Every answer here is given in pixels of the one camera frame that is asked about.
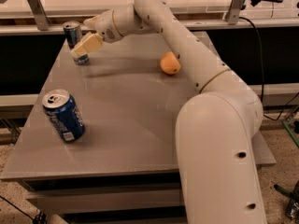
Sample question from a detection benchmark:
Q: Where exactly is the white rounded gripper body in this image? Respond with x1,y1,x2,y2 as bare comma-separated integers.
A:
93,10,123,43

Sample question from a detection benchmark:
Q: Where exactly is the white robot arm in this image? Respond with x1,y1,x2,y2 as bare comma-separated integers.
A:
71,0,267,224

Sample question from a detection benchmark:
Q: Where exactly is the black power cable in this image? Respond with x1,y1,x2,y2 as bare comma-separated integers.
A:
237,16,299,121

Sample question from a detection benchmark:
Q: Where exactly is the left metal bracket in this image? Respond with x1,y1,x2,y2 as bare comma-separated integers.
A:
27,0,50,31

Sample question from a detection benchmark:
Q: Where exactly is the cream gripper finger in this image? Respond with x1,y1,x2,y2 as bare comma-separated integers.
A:
83,15,100,30
70,32,104,58

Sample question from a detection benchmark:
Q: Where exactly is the right metal bracket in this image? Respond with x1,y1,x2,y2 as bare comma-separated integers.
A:
225,0,245,24

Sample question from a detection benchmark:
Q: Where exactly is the metal bracket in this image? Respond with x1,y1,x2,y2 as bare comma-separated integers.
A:
225,0,245,24
27,0,50,31

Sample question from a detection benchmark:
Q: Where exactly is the green black tool on floor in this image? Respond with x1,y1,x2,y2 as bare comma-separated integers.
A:
274,181,299,224

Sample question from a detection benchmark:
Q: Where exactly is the grey drawer cabinet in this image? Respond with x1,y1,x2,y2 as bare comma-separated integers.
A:
0,31,277,224

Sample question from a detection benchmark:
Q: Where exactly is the thin black floor cable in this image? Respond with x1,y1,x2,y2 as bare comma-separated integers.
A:
0,193,48,224

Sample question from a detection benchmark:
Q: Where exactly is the orange fruit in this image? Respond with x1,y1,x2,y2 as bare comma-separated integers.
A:
160,51,181,75

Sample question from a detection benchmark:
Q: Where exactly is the slim blue silver redbull can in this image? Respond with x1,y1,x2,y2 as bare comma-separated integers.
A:
63,21,89,65

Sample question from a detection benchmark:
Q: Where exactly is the blue pepsi can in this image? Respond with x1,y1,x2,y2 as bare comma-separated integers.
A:
42,89,85,142

